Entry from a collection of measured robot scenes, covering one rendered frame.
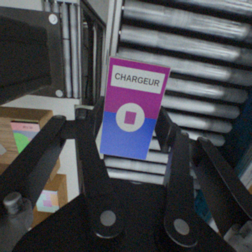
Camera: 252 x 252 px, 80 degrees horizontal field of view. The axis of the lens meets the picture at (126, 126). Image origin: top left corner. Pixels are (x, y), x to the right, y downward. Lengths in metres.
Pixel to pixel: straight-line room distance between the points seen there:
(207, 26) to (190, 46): 0.07
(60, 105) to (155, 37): 0.40
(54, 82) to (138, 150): 0.45
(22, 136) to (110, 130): 0.55
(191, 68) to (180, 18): 0.15
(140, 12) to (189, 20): 0.15
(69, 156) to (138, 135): 0.56
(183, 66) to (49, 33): 0.44
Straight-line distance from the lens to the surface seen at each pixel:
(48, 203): 0.95
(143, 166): 0.73
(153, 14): 0.56
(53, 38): 0.59
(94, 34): 0.88
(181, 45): 0.57
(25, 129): 0.70
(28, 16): 0.62
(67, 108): 0.63
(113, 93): 0.19
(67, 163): 0.76
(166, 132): 0.16
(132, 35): 0.55
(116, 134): 0.21
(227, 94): 0.67
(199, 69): 0.60
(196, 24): 0.59
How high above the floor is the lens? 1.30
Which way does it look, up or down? 65 degrees down
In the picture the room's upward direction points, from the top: 177 degrees counter-clockwise
